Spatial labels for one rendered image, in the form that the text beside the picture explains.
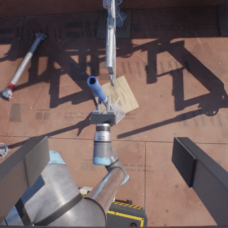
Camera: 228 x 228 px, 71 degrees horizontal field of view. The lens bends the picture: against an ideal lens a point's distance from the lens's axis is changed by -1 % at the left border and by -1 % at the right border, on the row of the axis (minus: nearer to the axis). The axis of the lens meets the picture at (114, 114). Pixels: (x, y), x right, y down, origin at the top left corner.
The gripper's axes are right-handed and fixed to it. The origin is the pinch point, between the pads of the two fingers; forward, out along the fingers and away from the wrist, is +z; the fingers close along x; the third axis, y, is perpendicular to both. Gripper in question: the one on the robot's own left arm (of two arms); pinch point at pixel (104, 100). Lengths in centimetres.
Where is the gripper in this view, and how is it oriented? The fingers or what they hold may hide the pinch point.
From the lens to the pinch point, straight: 87.6
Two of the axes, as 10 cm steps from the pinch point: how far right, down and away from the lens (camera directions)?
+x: -9.9, -0.2, 1.1
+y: -1.1, -1.6, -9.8
